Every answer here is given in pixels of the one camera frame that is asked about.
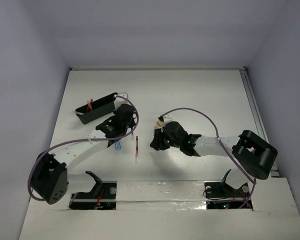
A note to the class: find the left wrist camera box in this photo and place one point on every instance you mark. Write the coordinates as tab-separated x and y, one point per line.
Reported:
121	97

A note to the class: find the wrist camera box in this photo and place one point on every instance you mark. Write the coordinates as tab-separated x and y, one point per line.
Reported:
165	119
121	97

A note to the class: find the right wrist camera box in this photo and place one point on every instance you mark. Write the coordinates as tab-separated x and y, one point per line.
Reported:
165	119

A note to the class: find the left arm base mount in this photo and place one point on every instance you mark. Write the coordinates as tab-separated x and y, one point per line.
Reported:
101	197

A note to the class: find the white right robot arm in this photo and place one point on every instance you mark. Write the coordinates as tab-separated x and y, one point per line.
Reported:
253	157

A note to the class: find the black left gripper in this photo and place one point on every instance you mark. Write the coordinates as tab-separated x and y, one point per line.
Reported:
107	127

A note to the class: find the black gel pen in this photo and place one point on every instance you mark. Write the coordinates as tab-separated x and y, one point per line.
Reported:
136	149

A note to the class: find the blue pen cap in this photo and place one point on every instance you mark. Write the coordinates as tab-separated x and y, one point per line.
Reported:
117	146

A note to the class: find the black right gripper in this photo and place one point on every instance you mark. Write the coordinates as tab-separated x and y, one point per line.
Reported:
157	143

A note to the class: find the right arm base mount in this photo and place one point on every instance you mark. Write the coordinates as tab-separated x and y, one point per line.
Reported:
221	196

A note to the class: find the black pen holder box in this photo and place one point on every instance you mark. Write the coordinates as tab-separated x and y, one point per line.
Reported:
101	107

